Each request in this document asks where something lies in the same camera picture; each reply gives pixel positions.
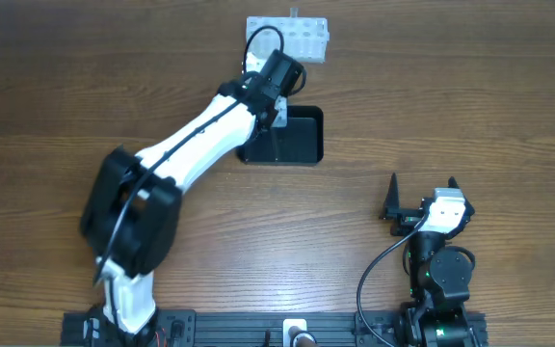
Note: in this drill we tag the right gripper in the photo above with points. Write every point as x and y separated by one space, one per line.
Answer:
410 219

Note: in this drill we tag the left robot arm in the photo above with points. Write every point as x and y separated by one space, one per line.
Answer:
200 140

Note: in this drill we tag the black tray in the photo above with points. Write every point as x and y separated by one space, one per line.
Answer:
301 140

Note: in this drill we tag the white test tube rack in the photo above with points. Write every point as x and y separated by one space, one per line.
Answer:
306 38

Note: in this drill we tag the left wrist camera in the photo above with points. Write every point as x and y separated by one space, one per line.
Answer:
280 111

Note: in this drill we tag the mounting rail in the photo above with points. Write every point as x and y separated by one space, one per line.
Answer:
239 328

